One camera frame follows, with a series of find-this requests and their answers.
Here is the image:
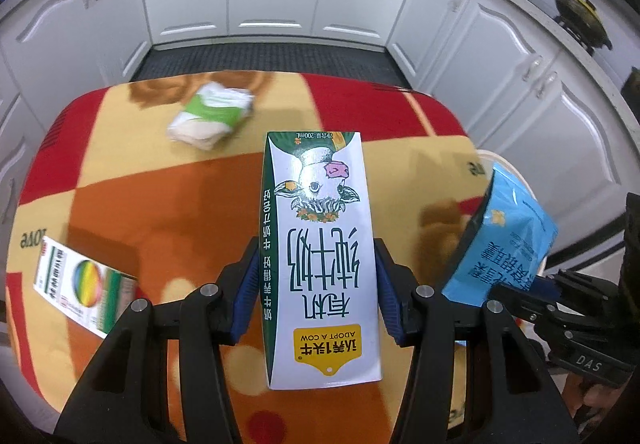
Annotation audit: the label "white rainbow medicine box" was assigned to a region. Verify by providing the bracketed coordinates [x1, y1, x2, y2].
[34, 237, 138, 339]

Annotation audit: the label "blue snack bag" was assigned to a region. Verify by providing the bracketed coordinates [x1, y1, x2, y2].
[442, 163, 558, 306]

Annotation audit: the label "white green milk carton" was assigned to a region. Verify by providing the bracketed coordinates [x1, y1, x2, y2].
[259, 131, 382, 390]

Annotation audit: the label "green white tissue pack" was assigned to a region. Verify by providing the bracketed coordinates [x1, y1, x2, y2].
[167, 82, 255, 151]

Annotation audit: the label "white kitchen cabinets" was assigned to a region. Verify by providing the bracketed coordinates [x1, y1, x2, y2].
[1, 0, 639, 269]

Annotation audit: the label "person's right hand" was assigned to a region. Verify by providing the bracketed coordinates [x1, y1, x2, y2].
[562, 367, 639, 443]

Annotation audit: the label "red orange yellow blanket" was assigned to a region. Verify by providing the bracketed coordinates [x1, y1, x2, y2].
[6, 71, 487, 409]

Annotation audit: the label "black wok with yellow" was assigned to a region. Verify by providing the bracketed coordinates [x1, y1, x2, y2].
[553, 0, 613, 56]

